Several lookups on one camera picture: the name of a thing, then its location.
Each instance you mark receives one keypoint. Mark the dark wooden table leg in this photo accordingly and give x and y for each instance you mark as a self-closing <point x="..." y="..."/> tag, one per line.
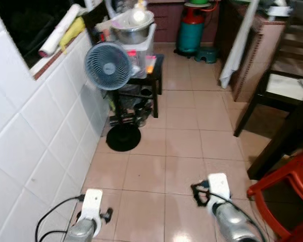
<point x="283" y="141"/>

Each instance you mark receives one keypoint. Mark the grey blue pedestal fan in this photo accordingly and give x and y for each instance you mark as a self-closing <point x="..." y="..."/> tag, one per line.
<point x="108" y="65"/>

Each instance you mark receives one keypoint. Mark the black side shelf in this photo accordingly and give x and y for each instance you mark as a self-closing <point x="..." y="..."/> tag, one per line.
<point x="146" y="85"/>

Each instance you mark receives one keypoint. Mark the brown tiled cabinet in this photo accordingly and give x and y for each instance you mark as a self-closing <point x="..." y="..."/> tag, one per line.
<point x="265" y="50"/>

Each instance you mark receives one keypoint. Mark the dark wooden chair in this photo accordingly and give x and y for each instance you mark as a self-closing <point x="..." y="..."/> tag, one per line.
<point x="283" y="85"/>

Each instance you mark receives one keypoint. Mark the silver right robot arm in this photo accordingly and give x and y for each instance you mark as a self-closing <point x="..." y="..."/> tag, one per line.
<point x="232" y="224"/>

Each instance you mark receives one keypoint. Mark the yellow cloth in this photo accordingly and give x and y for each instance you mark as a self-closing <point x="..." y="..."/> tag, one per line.
<point x="71" y="31"/>

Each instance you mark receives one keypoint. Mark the small orange item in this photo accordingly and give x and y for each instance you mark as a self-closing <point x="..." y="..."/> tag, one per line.
<point x="150" y="64"/>

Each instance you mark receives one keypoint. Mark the stainless steel pot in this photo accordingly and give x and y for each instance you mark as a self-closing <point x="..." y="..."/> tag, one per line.
<point x="133" y="31"/>

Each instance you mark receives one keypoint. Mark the red plastic stool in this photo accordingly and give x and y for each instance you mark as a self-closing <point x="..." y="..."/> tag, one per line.
<point x="293" y="171"/>

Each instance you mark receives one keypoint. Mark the small green step stool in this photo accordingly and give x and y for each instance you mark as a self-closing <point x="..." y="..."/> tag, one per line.
<point x="207" y="54"/>

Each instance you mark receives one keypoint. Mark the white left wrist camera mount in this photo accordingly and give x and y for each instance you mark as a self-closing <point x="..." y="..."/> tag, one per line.
<point x="92" y="204"/>

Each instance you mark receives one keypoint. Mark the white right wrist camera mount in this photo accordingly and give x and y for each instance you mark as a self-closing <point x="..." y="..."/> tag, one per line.
<point x="218" y="186"/>

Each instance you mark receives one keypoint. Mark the white paper roll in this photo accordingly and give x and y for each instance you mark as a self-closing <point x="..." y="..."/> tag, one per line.
<point x="58" y="33"/>

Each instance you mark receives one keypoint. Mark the clear plastic storage box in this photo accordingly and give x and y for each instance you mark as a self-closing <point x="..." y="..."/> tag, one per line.
<point x="144" y="58"/>

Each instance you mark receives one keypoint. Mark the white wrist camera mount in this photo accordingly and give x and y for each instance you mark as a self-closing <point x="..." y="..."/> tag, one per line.
<point x="218" y="186"/>
<point x="92" y="204"/>

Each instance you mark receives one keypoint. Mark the green gas cylinder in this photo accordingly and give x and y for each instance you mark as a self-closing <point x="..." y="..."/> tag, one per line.
<point x="192" y="33"/>

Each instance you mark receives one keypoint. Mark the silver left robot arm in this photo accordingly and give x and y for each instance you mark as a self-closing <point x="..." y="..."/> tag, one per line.
<point x="83" y="233"/>

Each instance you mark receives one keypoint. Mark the white hanging cloth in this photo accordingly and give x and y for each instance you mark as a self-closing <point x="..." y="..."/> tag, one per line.
<point x="237" y="50"/>

